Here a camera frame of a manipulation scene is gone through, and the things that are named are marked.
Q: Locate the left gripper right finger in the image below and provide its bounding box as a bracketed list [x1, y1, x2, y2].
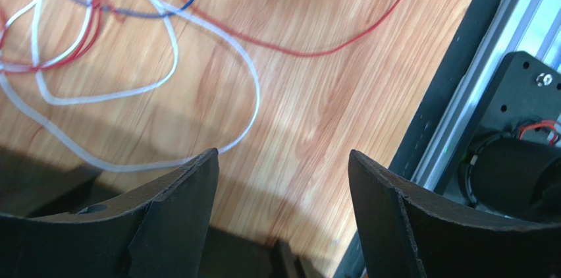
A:
[348, 150, 560, 277]

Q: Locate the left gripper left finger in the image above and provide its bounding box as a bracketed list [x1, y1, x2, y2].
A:
[1, 148, 219, 277]

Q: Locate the white cable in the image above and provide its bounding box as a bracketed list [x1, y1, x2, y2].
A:
[0, 0, 261, 173]

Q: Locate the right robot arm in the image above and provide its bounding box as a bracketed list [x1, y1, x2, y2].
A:
[458, 133, 560, 223]

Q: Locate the red cable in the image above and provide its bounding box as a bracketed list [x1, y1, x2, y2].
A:
[0, 0, 514, 74]

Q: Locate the aluminium frame rail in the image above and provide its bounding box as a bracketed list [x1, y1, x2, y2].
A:
[412, 0, 560, 190]

